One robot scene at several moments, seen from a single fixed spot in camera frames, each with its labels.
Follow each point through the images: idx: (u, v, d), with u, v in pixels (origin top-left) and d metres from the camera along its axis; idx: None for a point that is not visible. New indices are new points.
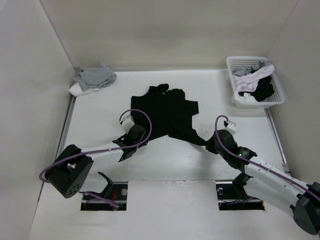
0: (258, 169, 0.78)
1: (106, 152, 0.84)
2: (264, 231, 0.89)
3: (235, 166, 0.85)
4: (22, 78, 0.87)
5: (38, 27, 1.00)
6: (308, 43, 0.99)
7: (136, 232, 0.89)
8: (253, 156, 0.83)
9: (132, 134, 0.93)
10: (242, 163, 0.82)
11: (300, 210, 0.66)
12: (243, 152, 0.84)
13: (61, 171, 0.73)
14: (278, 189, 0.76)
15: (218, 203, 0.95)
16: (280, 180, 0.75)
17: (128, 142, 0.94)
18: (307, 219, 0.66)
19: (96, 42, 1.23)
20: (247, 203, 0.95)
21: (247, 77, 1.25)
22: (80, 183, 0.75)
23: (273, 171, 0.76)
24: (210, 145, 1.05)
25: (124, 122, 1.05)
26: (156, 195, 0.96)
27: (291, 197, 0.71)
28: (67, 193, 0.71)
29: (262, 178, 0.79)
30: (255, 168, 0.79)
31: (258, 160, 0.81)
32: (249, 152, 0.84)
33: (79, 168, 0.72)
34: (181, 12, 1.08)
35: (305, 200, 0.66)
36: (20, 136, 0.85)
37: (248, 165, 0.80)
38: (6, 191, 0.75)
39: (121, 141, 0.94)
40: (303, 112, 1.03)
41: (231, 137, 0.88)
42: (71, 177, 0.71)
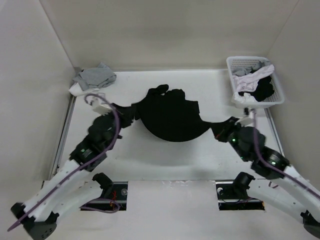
0: (294, 185, 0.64)
1: (57, 191, 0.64)
2: (264, 231, 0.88)
3: (264, 175, 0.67)
4: (22, 79, 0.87)
5: (38, 27, 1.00)
6: (308, 43, 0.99)
7: (134, 232, 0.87)
8: (288, 167, 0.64)
9: (94, 137, 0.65)
10: (272, 173, 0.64)
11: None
12: (271, 158, 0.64)
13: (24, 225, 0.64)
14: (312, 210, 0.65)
15: (219, 203, 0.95)
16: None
17: (93, 149, 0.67)
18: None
19: (96, 42, 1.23)
20: (247, 203, 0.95)
21: (247, 77, 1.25)
22: (51, 226, 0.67)
23: (314, 192, 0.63)
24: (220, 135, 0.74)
25: (94, 105, 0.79)
26: (156, 195, 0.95)
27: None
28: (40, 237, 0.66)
29: (296, 193, 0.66)
30: (291, 182, 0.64)
31: (294, 173, 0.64)
32: (279, 157, 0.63)
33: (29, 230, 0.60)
34: (180, 12, 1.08)
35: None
36: (20, 136, 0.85)
37: (283, 179, 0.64)
38: (5, 191, 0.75)
39: (82, 149, 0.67)
40: (303, 112, 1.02)
41: (262, 141, 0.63)
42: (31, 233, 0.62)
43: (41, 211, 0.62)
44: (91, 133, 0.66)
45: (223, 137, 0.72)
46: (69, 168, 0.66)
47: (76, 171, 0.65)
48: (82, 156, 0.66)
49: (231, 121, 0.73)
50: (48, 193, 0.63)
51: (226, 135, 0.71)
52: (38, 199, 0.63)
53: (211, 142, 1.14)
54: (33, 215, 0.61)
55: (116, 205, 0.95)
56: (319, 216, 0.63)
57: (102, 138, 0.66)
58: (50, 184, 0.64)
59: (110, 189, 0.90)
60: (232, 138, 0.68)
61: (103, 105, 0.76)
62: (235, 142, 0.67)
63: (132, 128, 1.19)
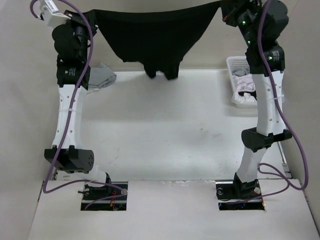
0: (268, 89, 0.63)
1: (72, 115, 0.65)
2: (266, 232, 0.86)
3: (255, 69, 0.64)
4: (23, 78, 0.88)
5: (38, 26, 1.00)
6: (307, 41, 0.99)
7: (134, 232, 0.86)
8: (276, 71, 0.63)
9: (74, 43, 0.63)
10: (261, 65, 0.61)
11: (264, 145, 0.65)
12: (273, 54, 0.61)
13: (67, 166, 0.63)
14: (261, 114, 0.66)
15: (219, 203, 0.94)
16: (272, 112, 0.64)
17: (73, 63, 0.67)
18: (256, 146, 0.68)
19: (96, 42, 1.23)
20: (246, 202, 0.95)
21: (246, 78, 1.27)
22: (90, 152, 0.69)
23: (277, 102, 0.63)
24: (229, 17, 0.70)
25: (46, 18, 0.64)
26: (156, 195, 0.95)
27: (263, 128, 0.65)
28: (88, 168, 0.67)
29: (260, 92, 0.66)
30: (266, 85, 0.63)
31: (278, 78, 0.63)
32: (280, 56, 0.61)
33: (74, 157, 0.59)
34: None
35: (270, 138, 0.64)
36: (22, 135, 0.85)
37: (264, 77, 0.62)
38: (8, 189, 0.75)
39: (67, 68, 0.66)
40: (303, 111, 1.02)
41: (269, 30, 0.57)
42: (77, 166, 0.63)
43: (74, 138, 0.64)
44: (67, 49, 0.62)
45: (233, 18, 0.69)
46: (69, 91, 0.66)
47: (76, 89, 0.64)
48: (69, 76, 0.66)
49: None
50: (66, 121, 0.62)
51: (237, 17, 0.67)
52: (61, 131, 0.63)
53: (211, 142, 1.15)
54: (70, 144, 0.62)
55: (116, 205, 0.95)
56: (260, 121, 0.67)
57: (74, 46, 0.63)
58: (63, 114, 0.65)
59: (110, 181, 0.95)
60: (242, 21, 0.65)
61: (58, 14, 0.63)
62: (246, 25, 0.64)
63: (132, 129, 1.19)
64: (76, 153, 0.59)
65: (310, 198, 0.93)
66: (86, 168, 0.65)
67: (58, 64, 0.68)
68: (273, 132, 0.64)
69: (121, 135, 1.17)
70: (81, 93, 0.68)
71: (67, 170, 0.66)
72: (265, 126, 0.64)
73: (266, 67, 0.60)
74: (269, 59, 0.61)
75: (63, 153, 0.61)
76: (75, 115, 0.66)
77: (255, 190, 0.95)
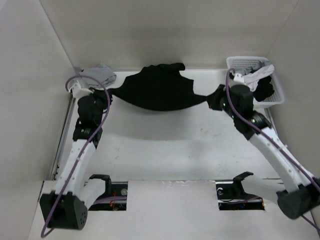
0: (268, 143, 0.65)
1: (78, 166, 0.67)
2: (266, 232, 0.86)
3: (242, 131, 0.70)
4: (24, 78, 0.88)
5: (38, 26, 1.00)
6: (306, 42, 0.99)
7: (134, 232, 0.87)
8: (267, 128, 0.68)
9: (93, 108, 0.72)
10: (250, 130, 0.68)
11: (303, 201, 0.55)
12: (256, 118, 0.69)
13: (60, 219, 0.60)
14: (279, 169, 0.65)
15: (219, 203, 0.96)
16: (287, 163, 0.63)
17: (89, 125, 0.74)
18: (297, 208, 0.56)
19: (96, 42, 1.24)
20: (247, 203, 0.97)
21: (247, 78, 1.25)
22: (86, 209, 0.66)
23: (284, 152, 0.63)
24: (214, 104, 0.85)
25: (74, 92, 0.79)
26: (156, 195, 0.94)
27: (290, 184, 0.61)
28: (80, 225, 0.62)
29: (265, 153, 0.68)
30: (263, 141, 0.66)
31: (271, 133, 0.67)
32: (262, 120, 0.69)
33: (70, 202, 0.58)
34: (180, 11, 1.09)
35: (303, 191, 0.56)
36: (22, 134, 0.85)
37: (258, 135, 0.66)
38: (8, 189, 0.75)
39: (82, 128, 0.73)
40: (303, 111, 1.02)
41: (242, 102, 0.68)
42: (69, 220, 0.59)
43: (74, 185, 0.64)
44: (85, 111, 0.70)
45: (216, 104, 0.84)
46: (80, 145, 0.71)
47: (87, 143, 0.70)
48: (84, 136, 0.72)
49: (219, 87, 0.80)
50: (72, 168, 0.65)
51: (218, 102, 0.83)
52: (63, 179, 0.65)
53: (211, 142, 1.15)
54: (68, 190, 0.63)
55: (116, 205, 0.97)
56: (283, 177, 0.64)
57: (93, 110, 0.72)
58: (70, 163, 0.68)
59: (111, 181, 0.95)
60: (223, 104, 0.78)
61: (83, 88, 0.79)
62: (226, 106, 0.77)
63: (132, 129, 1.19)
64: (73, 200, 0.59)
65: None
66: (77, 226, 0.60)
67: (76, 125, 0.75)
68: (302, 183, 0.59)
69: (121, 135, 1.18)
70: (91, 147, 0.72)
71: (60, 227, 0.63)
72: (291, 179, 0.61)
73: (253, 126, 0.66)
74: (253, 122, 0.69)
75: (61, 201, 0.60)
76: (81, 165, 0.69)
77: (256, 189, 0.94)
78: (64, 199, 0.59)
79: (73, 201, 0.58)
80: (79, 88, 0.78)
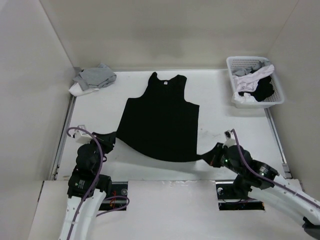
0: (284, 191, 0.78)
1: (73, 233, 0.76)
2: (265, 232, 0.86)
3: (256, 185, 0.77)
4: (24, 78, 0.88)
5: (38, 26, 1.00)
6: (306, 42, 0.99)
7: (133, 232, 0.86)
8: (276, 176, 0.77)
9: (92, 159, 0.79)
10: (263, 184, 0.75)
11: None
12: (262, 170, 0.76)
13: None
14: (300, 209, 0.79)
15: (218, 203, 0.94)
16: (307, 204, 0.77)
17: (86, 174, 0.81)
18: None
19: (96, 42, 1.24)
20: (247, 203, 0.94)
21: (247, 78, 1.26)
22: None
23: (301, 195, 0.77)
24: (214, 161, 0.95)
25: (76, 137, 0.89)
26: (156, 195, 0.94)
27: (313, 218, 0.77)
28: None
29: (281, 197, 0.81)
30: (280, 190, 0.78)
31: (281, 180, 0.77)
32: (268, 170, 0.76)
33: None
34: (180, 12, 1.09)
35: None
36: (22, 134, 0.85)
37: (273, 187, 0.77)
38: (8, 189, 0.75)
39: (80, 179, 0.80)
40: (303, 111, 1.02)
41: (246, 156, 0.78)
42: None
43: None
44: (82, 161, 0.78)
45: (217, 161, 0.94)
46: (74, 203, 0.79)
47: (81, 203, 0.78)
48: (82, 188, 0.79)
49: (218, 145, 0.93)
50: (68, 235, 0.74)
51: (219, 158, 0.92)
52: None
53: (210, 143, 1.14)
54: None
55: (116, 205, 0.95)
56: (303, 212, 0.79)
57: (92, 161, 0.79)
58: (67, 224, 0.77)
59: (111, 183, 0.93)
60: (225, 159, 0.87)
61: (85, 135, 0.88)
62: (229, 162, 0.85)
63: None
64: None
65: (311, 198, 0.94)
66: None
67: (75, 173, 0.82)
68: None
69: None
70: (85, 203, 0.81)
71: None
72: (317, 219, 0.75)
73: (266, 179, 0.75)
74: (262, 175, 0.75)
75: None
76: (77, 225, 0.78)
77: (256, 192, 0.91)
78: None
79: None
80: (81, 133, 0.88)
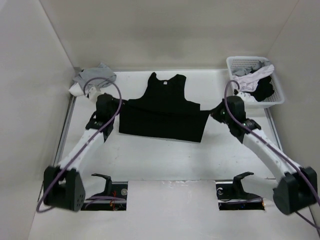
0: (257, 141, 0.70)
1: (85, 150, 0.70)
2: (264, 231, 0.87)
3: (236, 134, 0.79)
4: (24, 78, 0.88)
5: (38, 26, 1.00)
6: (306, 42, 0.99)
7: (133, 232, 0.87)
8: (257, 129, 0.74)
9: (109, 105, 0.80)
10: (241, 135, 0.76)
11: (292, 188, 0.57)
12: (247, 123, 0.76)
13: (59, 198, 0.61)
14: (270, 163, 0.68)
15: (218, 203, 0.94)
16: (275, 156, 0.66)
17: (103, 118, 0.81)
18: (290, 197, 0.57)
19: (96, 42, 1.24)
20: (247, 203, 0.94)
21: (247, 77, 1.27)
22: (82, 193, 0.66)
23: (271, 146, 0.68)
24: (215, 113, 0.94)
25: None
26: (156, 195, 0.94)
27: (279, 172, 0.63)
28: (75, 207, 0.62)
29: (256, 150, 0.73)
30: (253, 139, 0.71)
31: (261, 133, 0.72)
32: (253, 124, 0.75)
33: (72, 178, 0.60)
34: (180, 11, 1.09)
35: (291, 179, 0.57)
36: (22, 134, 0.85)
37: (248, 135, 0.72)
38: (8, 189, 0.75)
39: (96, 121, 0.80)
40: (303, 111, 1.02)
41: (238, 107, 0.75)
42: (67, 197, 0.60)
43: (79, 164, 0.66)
44: (102, 107, 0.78)
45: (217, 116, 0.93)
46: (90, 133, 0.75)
47: (98, 132, 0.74)
48: (96, 127, 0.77)
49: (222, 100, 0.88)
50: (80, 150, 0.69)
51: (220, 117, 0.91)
52: (70, 158, 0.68)
53: (211, 142, 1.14)
54: (72, 167, 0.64)
55: (116, 205, 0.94)
56: (275, 172, 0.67)
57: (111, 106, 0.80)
58: (79, 145, 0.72)
59: (111, 183, 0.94)
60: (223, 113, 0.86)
61: None
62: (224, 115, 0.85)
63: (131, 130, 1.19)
64: (74, 176, 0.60)
65: None
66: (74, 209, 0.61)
67: (91, 119, 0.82)
68: (289, 171, 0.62)
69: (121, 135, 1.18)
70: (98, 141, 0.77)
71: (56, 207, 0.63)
72: (279, 171, 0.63)
73: (245, 128, 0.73)
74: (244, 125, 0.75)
75: (64, 172, 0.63)
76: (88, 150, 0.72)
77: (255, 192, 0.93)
78: (66, 175, 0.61)
79: (73, 177, 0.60)
80: None
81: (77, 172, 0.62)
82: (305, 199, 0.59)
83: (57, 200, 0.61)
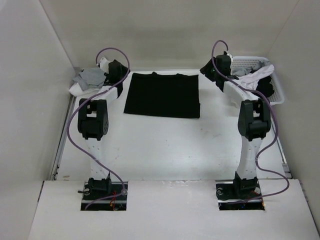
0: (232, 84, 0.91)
1: (106, 94, 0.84)
2: (264, 231, 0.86)
3: (220, 85, 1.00)
4: (24, 78, 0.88)
5: (38, 25, 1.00)
6: (306, 41, 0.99)
7: (132, 232, 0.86)
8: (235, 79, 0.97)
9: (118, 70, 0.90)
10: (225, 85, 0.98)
11: (249, 109, 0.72)
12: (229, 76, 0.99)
13: (89, 120, 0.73)
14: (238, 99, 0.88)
15: (218, 203, 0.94)
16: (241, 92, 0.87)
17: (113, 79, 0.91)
18: (247, 117, 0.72)
19: (97, 42, 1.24)
20: (246, 203, 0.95)
21: (246, 77, 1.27)
22: (107, 120, 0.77)
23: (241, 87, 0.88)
24: (206, 72, 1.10)
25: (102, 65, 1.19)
26: (156, 195, 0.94)
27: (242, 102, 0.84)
28: (104, 131, 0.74)
29: (233, 93, 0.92)
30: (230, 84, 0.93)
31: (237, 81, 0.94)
32: (233, 77, 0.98)
33: (102, 104, 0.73)
34: (180, 11, 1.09)
35: (249, 103, 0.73)
36: (22, 135, 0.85)
37: (227, 82, 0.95)
38: (8, 189, 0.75)
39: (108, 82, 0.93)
40: (303, 110, 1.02)
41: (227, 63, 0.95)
42: (98, 119, 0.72)
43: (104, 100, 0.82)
44: (113, 72, 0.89)
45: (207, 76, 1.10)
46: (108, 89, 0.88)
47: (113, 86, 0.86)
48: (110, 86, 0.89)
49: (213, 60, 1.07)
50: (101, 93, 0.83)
51: (211, 74, 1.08)
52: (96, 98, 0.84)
53: (211, 142, 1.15)
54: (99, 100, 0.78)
55: (116, 205, 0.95)
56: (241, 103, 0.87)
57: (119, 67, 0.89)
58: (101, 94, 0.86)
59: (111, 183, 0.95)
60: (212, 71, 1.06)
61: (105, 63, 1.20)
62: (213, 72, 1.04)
63: (131, 130, 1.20)
64: (103, 104, 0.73)
65: (311, 198, 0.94)
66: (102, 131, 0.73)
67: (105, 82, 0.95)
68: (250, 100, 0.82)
69: (121, 135, 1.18)
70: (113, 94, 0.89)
71: (85, 134, 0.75)
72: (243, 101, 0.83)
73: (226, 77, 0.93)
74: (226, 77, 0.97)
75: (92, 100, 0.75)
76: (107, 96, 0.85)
77: (255, 190, 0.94)
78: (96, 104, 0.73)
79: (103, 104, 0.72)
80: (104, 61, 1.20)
81: (105, 100, 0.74)
82: (259, 122, 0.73)
83: (88, 122, 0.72)
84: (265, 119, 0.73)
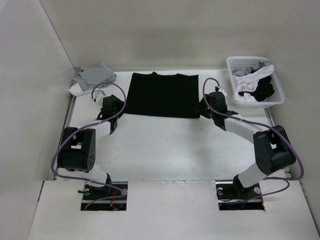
0: (234, 120, 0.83)
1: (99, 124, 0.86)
2: (264, 231, 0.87)
3: (219, 123, 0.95)
4: (23, 78, 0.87)
5: (38, 25, 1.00)
6: (306, 41, 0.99)
7: (132, 232, 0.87)
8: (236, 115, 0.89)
9: (115, 105, 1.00)
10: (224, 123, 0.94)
11: (264, 142, 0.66)
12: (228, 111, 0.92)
13: (72, 152, 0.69)
14: (246, 135, 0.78)
15: (219, 203, 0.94)
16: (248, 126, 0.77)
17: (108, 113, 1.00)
18: (265, 151, 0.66)
19: (96, 42, 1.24)
20: (247, 203, 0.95)
21: (247, 78, 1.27)
22: (94, 154, 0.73)
23: (245, 120, 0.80)
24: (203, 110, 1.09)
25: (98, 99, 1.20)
26: (156, 195, 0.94)
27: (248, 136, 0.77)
28: (88, 166, 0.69)
29: (239, 131, 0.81)
30: (232, 120, 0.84)
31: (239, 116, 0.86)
32: (232, 112, 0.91)
33: (88, 135, 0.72)
34: (180, 11, 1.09)
35: (261, 135, 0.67)
36: (21, 135, 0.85)
37: (226, 120, 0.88)
38: (8, 189, 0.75)
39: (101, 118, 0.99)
40: (303, 111, 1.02)
41: (221, 100, 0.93)
42: (83, 150, 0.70)
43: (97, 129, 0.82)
44: (108, 108, 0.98)
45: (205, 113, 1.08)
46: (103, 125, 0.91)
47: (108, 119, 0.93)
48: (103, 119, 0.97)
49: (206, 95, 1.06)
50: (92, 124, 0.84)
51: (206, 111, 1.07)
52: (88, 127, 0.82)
53: (211, 143, 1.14)
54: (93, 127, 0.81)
55: (116, 205, 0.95)
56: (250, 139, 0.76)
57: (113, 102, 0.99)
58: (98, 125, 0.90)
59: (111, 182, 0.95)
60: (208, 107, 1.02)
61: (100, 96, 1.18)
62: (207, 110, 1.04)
63: (131, 130, 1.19)
64: (90, 134, 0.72)
65: (311, 198, 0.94)
66: (87, 163, 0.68)
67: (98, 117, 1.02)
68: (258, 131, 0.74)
69: (121, 135, 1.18)
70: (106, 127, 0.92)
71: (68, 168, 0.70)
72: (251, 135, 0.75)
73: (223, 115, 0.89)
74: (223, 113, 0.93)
75: (80, 132, 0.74)
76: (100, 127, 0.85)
77: (255, 190, 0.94)
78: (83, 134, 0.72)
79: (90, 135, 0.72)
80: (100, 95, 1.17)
81: (92, 131, 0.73)
82: (281, 154, 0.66)
83: (71, 154, 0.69)
84: (286, 149, 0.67)
